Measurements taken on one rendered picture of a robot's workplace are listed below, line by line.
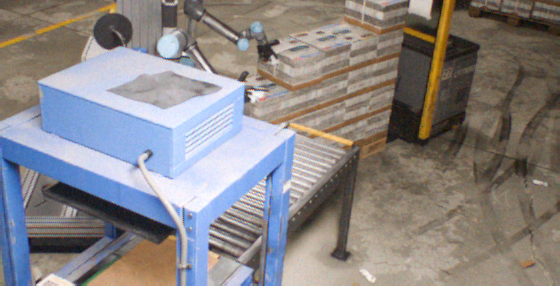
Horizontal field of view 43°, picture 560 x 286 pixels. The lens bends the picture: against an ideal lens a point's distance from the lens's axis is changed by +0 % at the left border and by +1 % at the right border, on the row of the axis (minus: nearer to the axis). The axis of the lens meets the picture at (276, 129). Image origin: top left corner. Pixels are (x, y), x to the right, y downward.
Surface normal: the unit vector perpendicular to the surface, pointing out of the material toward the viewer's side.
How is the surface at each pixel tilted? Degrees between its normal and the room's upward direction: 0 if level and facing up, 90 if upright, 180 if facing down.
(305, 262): 0
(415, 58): 90
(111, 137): 90
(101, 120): 90
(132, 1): 90
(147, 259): 0
